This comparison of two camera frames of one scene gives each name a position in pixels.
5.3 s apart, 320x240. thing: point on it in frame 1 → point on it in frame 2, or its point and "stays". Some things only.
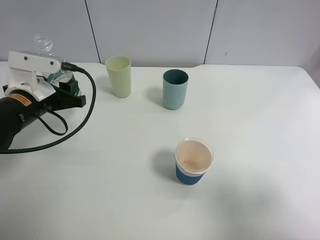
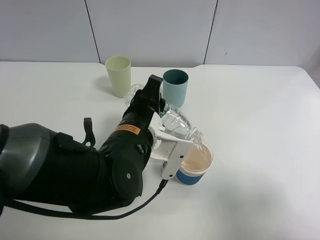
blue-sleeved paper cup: x=193 y=157 stays
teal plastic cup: x=175 y=86 stays
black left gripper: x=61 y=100 → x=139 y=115
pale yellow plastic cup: x=119 y=67 stays
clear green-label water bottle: x=44 y=44 → x=173 y=121
